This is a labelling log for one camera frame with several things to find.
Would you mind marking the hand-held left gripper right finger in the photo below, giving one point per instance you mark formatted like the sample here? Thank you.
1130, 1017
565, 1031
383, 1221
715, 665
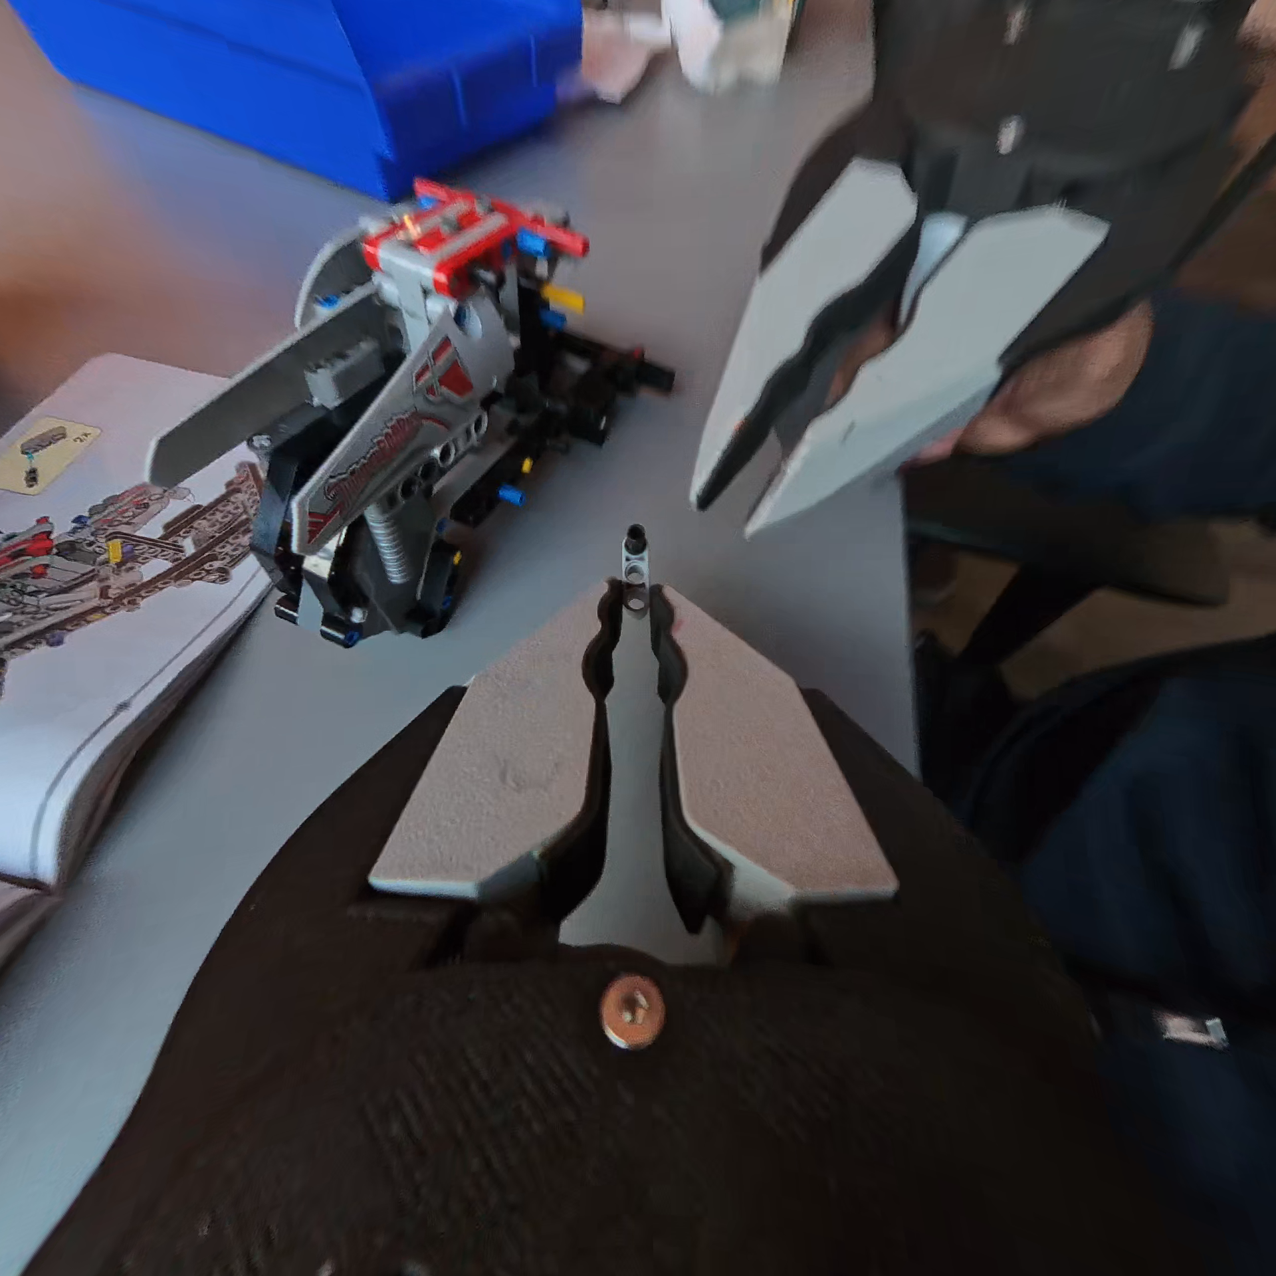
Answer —
767, 788

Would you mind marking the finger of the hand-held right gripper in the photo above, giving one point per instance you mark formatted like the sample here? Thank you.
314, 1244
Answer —
806, 281
957, 349

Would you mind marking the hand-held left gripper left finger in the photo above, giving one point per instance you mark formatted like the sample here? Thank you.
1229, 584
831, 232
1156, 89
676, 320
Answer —
487, 779

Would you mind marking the small grey lego connector piece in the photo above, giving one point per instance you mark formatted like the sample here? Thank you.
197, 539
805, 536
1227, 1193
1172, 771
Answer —
633, 571

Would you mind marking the grey red lego truck model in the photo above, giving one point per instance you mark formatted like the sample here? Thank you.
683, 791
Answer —
439, 399

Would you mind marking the lego instruction booklet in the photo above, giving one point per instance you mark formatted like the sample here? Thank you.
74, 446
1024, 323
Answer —
89, 718

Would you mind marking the person's right hand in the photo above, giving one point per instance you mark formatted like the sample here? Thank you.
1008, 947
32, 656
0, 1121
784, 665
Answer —
1066, 390

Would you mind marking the person's dark blue trousers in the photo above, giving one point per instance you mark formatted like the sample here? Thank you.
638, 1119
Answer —
1175, 849

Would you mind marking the blue plastic bin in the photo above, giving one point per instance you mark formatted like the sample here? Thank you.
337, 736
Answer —
299, 80

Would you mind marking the dark chair frame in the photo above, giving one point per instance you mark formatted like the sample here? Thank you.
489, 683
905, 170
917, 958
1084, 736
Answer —
1077, 558

